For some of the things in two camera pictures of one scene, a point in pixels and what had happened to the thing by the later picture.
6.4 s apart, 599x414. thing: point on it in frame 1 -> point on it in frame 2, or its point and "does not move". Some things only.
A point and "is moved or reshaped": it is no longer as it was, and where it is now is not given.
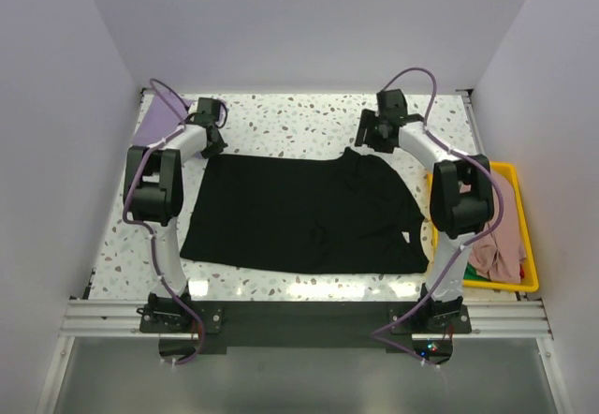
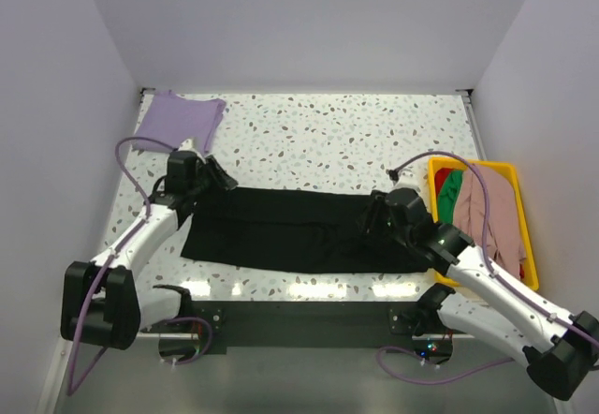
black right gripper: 371,133 -> 374,213
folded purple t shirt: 160,119 does not move
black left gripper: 213,143 -> 213,176
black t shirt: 342,212 is moved or reshaped
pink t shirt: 500,255 does not move
